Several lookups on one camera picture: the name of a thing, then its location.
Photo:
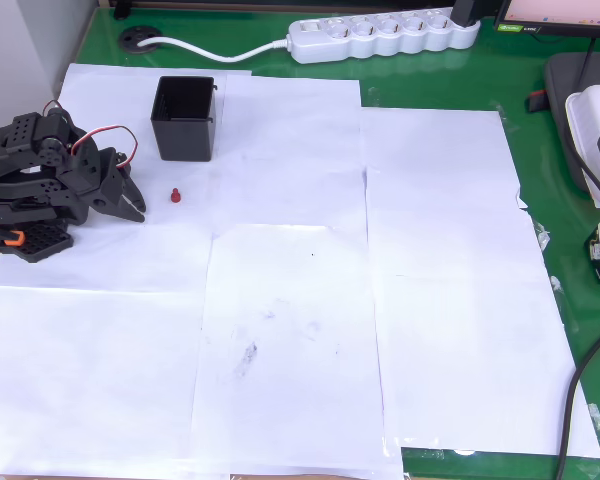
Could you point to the dark grey pad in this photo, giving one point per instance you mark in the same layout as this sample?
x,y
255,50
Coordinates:
x,y
560,100

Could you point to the red peg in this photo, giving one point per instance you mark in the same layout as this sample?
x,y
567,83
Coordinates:
x,y
175,196

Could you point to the black square plastic cup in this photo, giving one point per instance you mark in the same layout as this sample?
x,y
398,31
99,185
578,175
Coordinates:
x,y
185,140

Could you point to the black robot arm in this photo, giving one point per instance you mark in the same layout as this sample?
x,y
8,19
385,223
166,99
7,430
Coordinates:
x,y
10,195

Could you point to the red black usb stick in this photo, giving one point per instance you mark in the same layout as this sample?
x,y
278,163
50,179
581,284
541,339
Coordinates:
x,y
536,101

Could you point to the black desk clamp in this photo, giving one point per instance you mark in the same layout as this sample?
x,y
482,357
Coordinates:
x,y
122,9

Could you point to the computer monitor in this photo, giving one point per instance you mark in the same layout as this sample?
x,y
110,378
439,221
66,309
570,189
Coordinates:
x,y
560,15

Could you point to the black plug adapter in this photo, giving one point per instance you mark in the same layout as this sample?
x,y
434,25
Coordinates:
x,y
465,12

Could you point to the white power strip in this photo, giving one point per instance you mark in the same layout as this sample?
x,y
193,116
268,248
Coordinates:
x,y
380,37

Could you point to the orange black clamp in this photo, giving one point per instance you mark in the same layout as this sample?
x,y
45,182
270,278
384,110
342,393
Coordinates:
x,y
5,236

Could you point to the white plastic container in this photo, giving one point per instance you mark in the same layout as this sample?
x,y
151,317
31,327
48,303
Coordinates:
x,y
585,115

